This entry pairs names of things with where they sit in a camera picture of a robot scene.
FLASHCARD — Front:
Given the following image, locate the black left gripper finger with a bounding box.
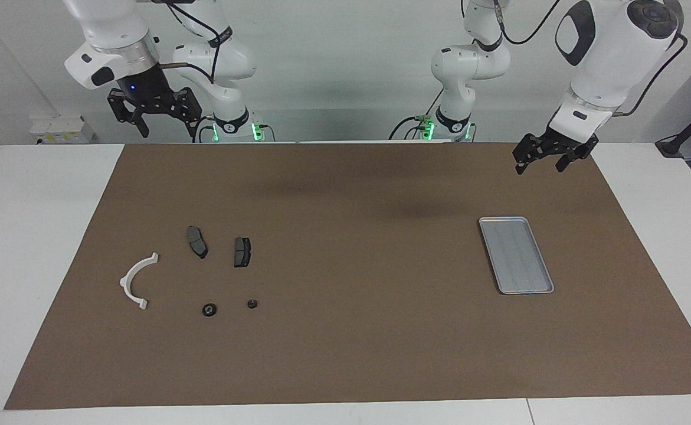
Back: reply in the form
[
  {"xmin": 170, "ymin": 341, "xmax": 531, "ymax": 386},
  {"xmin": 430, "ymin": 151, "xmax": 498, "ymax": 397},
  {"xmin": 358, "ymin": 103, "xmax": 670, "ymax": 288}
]
[
  {"xmin": 555, "ymin": 147, "xmax": 588, "ymax": 174},
  {"xmin": 513, "ymin": 134, "xmax": 550, "ymax": 175}
]

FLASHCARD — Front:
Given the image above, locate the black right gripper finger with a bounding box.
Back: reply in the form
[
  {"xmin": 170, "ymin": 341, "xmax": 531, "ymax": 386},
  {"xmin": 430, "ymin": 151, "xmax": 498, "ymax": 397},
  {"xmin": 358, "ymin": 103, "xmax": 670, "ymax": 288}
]
[
  {"xmin": 171, "ymin": 87, "xmax": 203, "ymax": 141},
  {"xmin": 107, "ymin": 88, "xmax": 149, "ymax": 138}
]

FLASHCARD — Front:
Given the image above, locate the silver metal tray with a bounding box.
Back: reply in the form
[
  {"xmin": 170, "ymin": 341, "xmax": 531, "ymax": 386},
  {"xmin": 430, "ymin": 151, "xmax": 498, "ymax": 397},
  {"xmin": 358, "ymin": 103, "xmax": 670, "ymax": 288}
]
[{"xmin": 479, "ymin": 216, "xmax": 555, "ymax": 295}]

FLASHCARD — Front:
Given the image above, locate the white box with yellow labels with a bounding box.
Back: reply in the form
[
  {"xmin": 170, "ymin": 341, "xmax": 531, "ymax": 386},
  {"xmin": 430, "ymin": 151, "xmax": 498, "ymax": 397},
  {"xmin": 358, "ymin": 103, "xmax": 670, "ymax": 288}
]
[{"xmin": 29, "ymin": 115, "xmax": 96, "ymax": 146}]

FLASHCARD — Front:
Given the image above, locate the black angled monitor stand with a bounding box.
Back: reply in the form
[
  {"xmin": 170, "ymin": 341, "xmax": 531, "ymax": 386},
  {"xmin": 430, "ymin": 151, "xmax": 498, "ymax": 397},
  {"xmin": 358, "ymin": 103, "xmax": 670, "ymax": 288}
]
[{"xmin": 655, "ymin": 93, "xmax": 691, "ymax": 159}]

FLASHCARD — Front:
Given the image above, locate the curved dark brake pad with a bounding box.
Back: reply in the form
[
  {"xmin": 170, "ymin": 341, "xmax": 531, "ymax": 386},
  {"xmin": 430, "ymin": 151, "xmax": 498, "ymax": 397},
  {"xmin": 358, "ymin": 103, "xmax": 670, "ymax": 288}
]
[{"xmin": 186, "ymin": 225, "xmax": 209, "ymax": 260}]

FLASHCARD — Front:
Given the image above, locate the rectangular dark brake pad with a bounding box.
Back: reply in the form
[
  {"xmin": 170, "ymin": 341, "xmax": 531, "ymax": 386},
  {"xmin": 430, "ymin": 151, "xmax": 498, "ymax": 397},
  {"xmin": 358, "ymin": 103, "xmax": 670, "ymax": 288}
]
[{"xmin": 233, "ymin": 237, "xmax": 252, "ymax": 269}]

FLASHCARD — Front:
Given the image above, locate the brown table mat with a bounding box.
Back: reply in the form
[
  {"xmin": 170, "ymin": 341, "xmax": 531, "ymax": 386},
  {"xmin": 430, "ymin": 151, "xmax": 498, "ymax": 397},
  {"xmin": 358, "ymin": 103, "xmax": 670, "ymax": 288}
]
[{"xmin": 4, "ymin": 142, "xmax": 691, "ymax": 410}]

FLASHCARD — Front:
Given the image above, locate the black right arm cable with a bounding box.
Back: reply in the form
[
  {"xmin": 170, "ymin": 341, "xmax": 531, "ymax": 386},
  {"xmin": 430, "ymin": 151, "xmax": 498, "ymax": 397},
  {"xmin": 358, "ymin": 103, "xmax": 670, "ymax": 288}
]
[{"xmin": 156, "ymin": 0, "xmax": 228, "ymax": 86}]

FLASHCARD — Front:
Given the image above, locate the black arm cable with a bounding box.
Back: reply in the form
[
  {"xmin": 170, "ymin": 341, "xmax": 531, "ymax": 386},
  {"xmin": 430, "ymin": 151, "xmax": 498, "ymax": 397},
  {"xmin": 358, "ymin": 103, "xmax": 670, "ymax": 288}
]
[
  {"xmin": 156, "ymin": 0, "xmax": 228, "ymax": 86},
  {"xmin": 490, "ymin": 0, "xmax": 689, "ymax": 117}
]

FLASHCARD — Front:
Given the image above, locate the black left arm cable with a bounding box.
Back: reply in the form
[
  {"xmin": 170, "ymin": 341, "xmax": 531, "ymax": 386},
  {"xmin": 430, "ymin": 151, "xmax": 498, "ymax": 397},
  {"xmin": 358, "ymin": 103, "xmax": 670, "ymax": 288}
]
[{"xmin": 490, "ymin": 0, "xmax": 689, "ymax": 117}]

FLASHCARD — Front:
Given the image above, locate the black base cable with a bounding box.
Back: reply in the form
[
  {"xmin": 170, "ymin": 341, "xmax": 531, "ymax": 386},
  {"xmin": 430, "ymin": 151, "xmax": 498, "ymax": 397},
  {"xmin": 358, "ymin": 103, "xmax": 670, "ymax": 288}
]
[{"xmin": 388, "ymin": 89, "xmax": 444, "ymax": 141}]

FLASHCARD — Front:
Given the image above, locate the white curved plastic bracket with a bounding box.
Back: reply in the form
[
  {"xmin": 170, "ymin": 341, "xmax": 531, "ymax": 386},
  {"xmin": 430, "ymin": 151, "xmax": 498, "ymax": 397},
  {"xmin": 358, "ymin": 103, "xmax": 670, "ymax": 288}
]
[{"xmin": 119, "ymin": 252, "xmax": 160, "ymax": 310}]

